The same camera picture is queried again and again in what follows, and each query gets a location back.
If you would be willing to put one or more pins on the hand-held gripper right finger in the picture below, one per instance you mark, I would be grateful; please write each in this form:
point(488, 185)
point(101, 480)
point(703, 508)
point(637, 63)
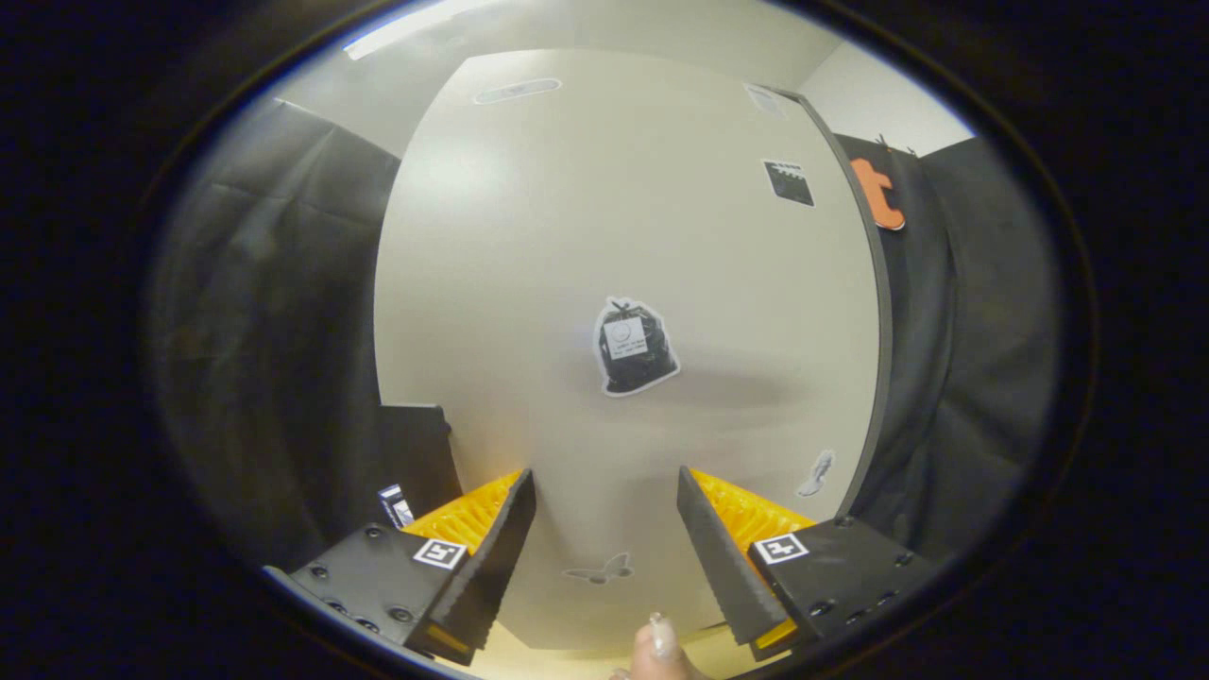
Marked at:
point(723, 567)

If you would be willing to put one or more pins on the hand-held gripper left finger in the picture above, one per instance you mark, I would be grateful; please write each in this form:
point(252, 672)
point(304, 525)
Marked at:
point(491, 571)

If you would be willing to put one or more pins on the grey shoe cabinet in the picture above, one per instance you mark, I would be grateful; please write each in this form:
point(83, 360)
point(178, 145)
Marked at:
point(885, 321)

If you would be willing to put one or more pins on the white shoe cabinet door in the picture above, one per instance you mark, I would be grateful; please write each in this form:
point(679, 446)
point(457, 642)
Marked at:
point(567, 236)

